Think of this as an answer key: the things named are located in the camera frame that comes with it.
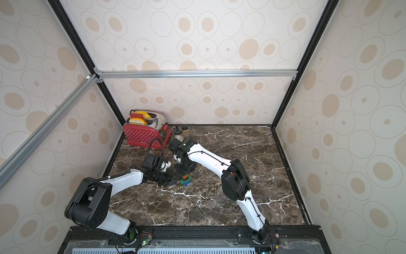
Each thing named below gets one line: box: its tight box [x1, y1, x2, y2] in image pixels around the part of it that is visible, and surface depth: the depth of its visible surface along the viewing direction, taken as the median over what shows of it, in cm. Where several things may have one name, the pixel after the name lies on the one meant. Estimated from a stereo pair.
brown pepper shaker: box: [181, 124, 190, 138], surface depth 108 cm
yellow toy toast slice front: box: [128, 117, 148, 126], surface depth 97 cm
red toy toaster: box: [122, 111, 173, 150], surface depth 101 cm
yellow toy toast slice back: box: [134, 111, 152, 120], surface depth 99 cm
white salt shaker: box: [172, 124, 185, 142], surface depth 105 cm
